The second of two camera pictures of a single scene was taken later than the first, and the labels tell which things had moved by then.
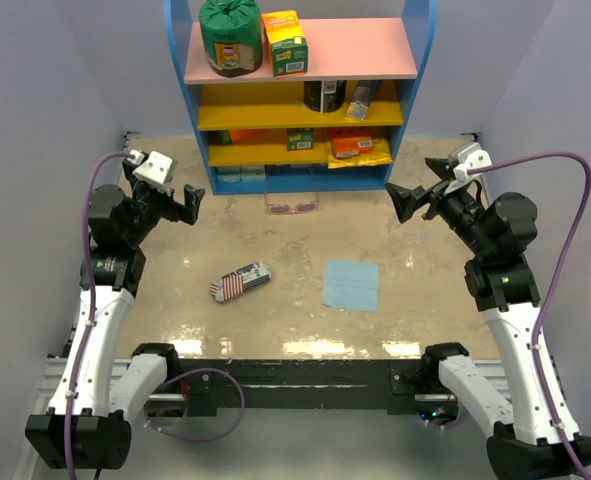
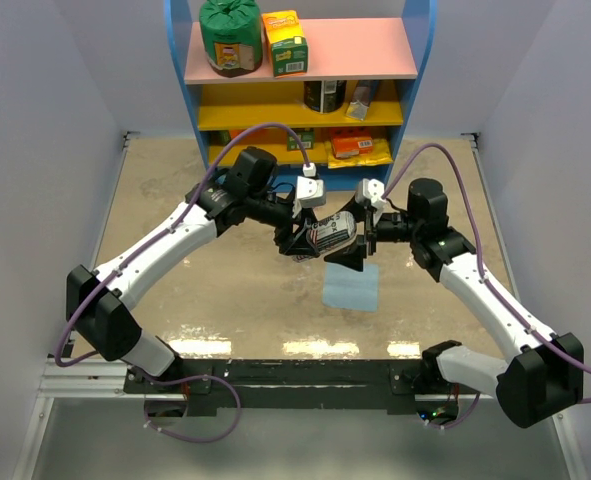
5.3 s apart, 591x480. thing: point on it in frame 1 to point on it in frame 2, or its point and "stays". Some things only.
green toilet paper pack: x=232 y=36 stays
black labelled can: x=324 y=96 stays
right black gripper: x=408 y=200 to x=353 y=256
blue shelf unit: x=337 y=127 stays
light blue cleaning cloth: x=351 y=285 stays
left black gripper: x=176 y=211 to x=286 y=235
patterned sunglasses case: x=240 y=281 to x=330 y=233
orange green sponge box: x=287 y=47 stays
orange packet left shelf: x=249 y=136 stays
